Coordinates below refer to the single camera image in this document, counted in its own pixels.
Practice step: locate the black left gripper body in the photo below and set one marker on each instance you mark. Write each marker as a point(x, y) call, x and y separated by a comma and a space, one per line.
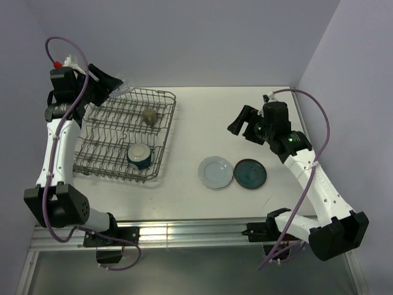
point(93, 93)

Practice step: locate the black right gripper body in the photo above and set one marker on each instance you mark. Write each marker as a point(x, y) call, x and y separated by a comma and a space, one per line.
point(255, 129)

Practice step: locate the clear plastic cup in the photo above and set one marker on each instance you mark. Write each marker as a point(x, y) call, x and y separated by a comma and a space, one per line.
point(126, 87)

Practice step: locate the light blue scalloped plate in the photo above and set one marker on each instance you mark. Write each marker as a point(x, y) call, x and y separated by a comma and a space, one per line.
point(215, 172)

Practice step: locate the beige ceramic mug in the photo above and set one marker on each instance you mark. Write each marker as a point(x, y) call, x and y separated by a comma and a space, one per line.
point(149, 116)

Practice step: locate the teal and cream bowl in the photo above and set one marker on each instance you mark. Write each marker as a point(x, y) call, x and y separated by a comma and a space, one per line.
point(139, 156)

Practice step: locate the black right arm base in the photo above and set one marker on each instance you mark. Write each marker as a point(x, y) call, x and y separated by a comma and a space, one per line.
point(265, 232)

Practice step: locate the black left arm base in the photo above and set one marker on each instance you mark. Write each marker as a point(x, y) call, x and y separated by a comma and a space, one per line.
point(110, 245)

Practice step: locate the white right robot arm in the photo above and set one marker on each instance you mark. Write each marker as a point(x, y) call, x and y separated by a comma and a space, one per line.
point(338, 228)

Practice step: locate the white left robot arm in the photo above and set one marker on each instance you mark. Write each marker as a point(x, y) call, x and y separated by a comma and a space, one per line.
point(54, 201)

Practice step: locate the dark teal round plate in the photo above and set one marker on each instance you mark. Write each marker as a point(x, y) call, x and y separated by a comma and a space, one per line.
point(250, 174)

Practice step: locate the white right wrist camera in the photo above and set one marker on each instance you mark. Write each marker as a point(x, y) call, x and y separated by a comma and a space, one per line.
point(269, 97)

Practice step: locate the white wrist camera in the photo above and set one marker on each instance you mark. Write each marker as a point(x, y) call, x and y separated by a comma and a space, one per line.
point(72, 62)
point(269, 97)

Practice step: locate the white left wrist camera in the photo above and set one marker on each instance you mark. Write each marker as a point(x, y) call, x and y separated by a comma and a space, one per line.
point(72, 62)

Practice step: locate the grey wire dish rack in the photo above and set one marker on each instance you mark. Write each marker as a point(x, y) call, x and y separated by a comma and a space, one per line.
point(109, 130)

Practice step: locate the aluminium mounting rail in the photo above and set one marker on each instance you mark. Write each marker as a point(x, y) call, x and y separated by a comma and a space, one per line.
point(161, 234)

